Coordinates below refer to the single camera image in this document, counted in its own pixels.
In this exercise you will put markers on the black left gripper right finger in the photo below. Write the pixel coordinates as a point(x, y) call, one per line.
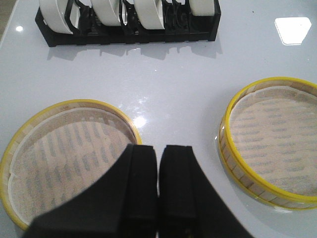
point(189, 206)

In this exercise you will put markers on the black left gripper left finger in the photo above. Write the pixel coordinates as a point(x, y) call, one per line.
point(121, 204)

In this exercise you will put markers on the bamboo steamer tray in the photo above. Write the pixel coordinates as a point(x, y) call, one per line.
point(58, 153)
point(267, 141)

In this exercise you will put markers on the black dish rack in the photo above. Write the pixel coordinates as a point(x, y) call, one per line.
point(179, 25)

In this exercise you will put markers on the white bowl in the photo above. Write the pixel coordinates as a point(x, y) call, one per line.
point(202, 7)
point(150, 13)
point(53, 12)
point(107, 11)

